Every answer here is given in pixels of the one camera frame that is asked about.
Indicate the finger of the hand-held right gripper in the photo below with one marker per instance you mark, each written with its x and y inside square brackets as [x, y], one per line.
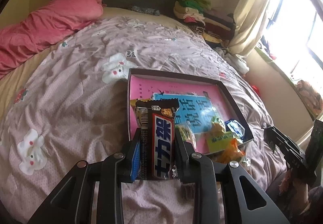
[280, 140]

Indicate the red item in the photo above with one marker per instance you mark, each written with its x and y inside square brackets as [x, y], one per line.
[255, 89]

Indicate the dark patterned cloth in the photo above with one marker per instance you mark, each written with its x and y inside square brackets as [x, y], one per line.
[145, 10]

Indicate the white cloth heap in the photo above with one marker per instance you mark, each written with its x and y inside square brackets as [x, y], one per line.
[236, 62]

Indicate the shallow dark cardboard box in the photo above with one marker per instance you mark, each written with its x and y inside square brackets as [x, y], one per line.
[234, 110]

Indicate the pink quilt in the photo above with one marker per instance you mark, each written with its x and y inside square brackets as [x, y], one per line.
[50, 24]

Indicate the brown chocolate bar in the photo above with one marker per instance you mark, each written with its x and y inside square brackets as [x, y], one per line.
[161, 138]

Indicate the person's right hand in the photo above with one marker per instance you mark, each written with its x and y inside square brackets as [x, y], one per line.
[300, 191]

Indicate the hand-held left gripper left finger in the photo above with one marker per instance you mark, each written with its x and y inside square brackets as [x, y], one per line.
[136, 161]

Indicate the pink book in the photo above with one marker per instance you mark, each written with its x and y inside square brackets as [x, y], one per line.
[151, 87]

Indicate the cream wardrobe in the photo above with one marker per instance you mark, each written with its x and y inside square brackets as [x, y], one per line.
[25, 4]

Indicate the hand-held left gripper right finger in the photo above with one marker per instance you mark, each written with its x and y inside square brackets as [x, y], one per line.
[180, 158]

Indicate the pile of folded clothes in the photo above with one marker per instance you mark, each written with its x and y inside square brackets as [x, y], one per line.
[207, 19]

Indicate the orange noodle snack packet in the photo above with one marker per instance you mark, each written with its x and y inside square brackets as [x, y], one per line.
[232, 152]

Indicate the patterned cushion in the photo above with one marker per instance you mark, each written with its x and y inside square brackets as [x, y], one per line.
[309, 95]

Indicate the clear cracker packet green label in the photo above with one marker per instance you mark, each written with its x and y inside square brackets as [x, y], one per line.
[185, 133]

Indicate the blue cookie packet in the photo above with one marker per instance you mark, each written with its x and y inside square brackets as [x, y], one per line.
[236, 129]

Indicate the cream curtain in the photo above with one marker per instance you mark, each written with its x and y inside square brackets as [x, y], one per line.
[254, 6]

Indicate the window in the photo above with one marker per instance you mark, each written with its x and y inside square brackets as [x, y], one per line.
[297, 24]

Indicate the dark green snack packet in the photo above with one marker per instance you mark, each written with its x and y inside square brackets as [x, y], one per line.
[244, 161]

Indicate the printed lilac blanket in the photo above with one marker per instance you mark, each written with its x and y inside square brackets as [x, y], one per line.
[75, 100]

